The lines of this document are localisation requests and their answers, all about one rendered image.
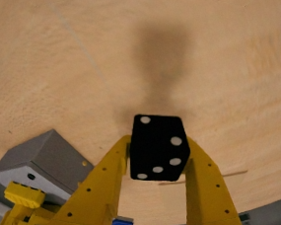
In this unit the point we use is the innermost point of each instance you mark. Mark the small blue rounded block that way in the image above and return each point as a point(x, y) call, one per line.
point(120, 220)

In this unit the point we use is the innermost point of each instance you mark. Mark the black die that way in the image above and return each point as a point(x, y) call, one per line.
point(159, 148)

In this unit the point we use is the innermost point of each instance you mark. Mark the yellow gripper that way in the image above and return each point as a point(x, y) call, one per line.
point(95, 201)

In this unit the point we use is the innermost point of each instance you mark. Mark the tan flat mat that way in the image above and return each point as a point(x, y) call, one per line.
point(174, 196)

